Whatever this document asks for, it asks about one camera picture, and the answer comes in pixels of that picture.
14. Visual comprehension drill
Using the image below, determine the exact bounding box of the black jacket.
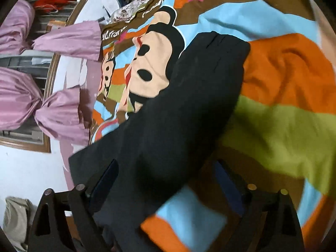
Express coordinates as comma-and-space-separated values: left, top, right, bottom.
70, 32, 251, 251

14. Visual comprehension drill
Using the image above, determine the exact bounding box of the brown cartoon bedspread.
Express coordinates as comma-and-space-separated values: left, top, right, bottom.
90, 0, 335, 251

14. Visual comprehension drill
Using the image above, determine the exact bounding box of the left pink curtain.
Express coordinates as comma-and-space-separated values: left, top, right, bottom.
1, 67, 89, 146

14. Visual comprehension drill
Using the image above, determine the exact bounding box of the pink curtain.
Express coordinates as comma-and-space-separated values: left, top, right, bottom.
1, 0, 101, 61
1, 67, 89, 146

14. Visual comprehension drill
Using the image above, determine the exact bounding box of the wooden framed window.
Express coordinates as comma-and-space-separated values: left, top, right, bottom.
1, 0, 88, 153

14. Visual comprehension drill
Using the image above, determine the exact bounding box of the right pink curtain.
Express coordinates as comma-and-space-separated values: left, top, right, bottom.
1, 0, 101, 61

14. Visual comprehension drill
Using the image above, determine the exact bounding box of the beige cloth on wall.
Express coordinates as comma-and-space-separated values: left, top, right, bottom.
3, 196, 36, 251

